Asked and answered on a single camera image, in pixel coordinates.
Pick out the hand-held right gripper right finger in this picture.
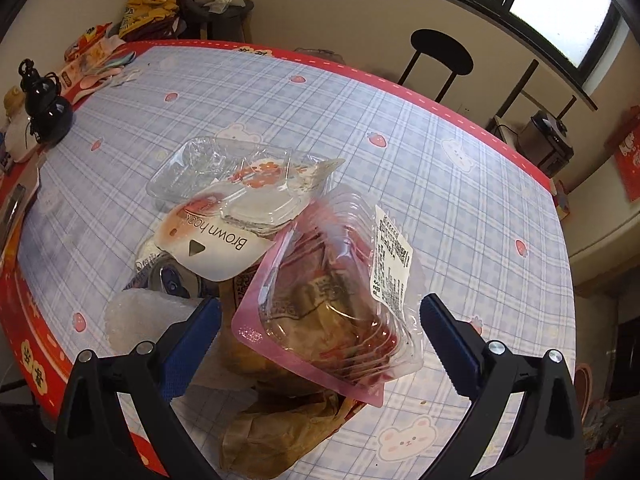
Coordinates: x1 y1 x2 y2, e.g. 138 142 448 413
421 293 587 480

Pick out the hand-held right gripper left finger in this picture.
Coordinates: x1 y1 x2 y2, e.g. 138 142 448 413
52 297 223 480

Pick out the blue white packet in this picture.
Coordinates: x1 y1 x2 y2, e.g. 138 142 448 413
122 250 221 302

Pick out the flower print blister card package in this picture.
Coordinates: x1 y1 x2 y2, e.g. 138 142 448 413
155 157 346 282

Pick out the clear plastic tray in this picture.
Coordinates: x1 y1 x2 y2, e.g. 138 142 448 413
146 135 311 226

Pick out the brown paper bag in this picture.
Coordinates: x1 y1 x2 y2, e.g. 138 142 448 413
220 275 362 479

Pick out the pink plastic food tray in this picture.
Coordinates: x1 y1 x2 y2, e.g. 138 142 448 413
231 187 427 408

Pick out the black stool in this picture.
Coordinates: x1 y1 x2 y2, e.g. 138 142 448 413
180 0 256 42

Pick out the black round-back chair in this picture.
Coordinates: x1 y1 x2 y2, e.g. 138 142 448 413
397 29 474 104

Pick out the table with striped cloth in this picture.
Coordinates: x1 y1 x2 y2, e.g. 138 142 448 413
0 39 576 480

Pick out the pile of yellow snack packets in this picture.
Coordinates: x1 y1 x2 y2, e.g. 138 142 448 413
117 0 184 42

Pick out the white plastic bag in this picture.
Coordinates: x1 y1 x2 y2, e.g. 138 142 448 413
105 290 221 392

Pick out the black pressure cooker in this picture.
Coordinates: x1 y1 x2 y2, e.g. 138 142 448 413
520 112 575 174

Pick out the orange snack packet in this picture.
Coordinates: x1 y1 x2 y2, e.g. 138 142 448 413
65 22 114 62

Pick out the black desk lamp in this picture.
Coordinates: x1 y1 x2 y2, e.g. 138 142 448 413
17 59 75 145

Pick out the black metal rack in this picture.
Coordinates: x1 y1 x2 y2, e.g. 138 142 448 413
497 59 578 131

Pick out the black framed window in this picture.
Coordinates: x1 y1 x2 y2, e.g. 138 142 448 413
325 0 632 77

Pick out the pastel printed packet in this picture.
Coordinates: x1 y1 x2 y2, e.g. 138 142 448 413
61 50 139 107

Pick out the white plush toy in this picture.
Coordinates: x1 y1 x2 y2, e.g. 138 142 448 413
2 85 39 162

